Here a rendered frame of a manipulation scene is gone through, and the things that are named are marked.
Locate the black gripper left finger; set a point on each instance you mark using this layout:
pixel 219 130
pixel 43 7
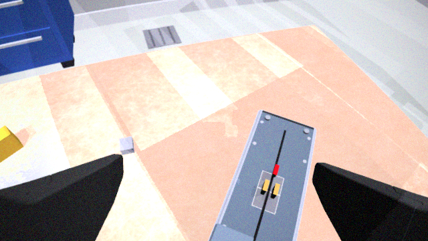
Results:
pixel 70 205

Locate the yellow rectangular block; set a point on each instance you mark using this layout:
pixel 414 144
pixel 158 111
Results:
pixel 9 143

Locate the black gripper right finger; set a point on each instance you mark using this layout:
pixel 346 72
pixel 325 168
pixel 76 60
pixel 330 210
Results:
pixel 364 209

